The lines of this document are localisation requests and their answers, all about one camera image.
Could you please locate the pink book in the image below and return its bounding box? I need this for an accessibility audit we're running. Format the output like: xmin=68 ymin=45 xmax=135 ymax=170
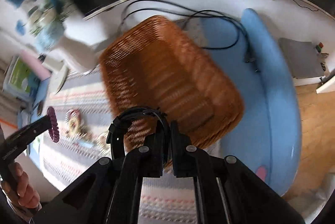
xmin=19 ymin=50 xmax=51 ymax=81

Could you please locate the brown round wooden object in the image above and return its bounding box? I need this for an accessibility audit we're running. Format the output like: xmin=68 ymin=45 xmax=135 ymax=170
xmin=36 ymin=100 xmax=44 ymax=116

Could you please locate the white ribbed vase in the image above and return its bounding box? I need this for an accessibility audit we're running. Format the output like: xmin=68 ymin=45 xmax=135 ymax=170
xmin=54 ymin=36 xmax=98 ymax=74

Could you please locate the grey flat box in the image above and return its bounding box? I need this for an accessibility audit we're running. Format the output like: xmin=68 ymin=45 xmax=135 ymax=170
xmin=278 ymin=38 xmax=324 ymax=79

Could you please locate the striped woven table mat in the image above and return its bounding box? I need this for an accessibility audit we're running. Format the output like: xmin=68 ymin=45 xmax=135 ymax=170
xmin=28 ymin=68 xmax=197 ymax=223

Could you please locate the green blue book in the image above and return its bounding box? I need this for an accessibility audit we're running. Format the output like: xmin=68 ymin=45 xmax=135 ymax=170
xmin=3 ymin=55 xmax=41 ymax=103

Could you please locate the white desk lamp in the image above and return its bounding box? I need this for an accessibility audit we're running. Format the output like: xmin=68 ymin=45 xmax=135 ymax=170
xmin=38 ymin=54 xmax=69 ymax=94

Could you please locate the red cord bracelet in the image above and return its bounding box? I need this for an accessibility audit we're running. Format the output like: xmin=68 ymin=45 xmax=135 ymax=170
xmin=65 ymin=108 xmax=82 ymax=136

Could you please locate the cream spiral hair tie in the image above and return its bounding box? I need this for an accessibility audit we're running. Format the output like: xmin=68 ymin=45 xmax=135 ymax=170
xmin=67 ymin=113 xmax=81 ymax=135

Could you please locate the brown wicker basket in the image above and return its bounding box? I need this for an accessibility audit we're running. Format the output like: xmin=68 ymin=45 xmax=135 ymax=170
xmin=99 ymin=15 xmax=244 ymax=149

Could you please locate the black watch band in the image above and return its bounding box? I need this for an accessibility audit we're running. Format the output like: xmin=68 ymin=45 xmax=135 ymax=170
xmin=106 ymin=106 xmax=172 ymax=169

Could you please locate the black cable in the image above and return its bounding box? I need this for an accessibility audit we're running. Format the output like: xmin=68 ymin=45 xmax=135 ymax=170
xmin=117 ymin=0 xmax=262 ymax=73

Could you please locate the light blue hair clip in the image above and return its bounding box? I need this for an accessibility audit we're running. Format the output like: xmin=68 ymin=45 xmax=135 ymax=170
xmin=77 ymin=139 xmax=95 ymax=149

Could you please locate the blue white flower bouquet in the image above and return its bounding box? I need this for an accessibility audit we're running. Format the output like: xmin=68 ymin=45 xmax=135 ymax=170
xmin=6 ymin=0 xmax=75 ymax=53

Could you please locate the person's left hand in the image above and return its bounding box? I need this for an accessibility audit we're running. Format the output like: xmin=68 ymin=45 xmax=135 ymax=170
xmin=1 ymin=162 xmax=40 ymax=209

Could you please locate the purple spiral hair tie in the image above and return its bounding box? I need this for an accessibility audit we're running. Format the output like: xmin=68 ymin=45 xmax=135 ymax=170
xmin=46 ymin=106 xmax=60 ymax=144

